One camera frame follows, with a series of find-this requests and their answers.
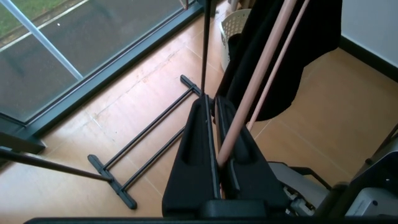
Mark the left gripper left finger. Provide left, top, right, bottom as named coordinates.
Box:
left=161, top=95, right=221, bottom=217

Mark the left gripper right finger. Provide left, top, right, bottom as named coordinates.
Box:
left=214, top=96, right=290, bottom=211

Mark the black garment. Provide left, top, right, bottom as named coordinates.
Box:
left=214, top=0, right=343, bottom=123

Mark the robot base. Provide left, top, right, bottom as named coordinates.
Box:
left=269, top=124, right=398, bottom=218

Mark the black clothes rack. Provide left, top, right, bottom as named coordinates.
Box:
left=0, top=0, right=215, bottom=210

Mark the white laundry basket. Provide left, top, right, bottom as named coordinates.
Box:
left=219, top=8, right=252, bottom=72

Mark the window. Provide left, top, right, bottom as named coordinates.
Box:
left=0, top=0, right=205, bottom=155

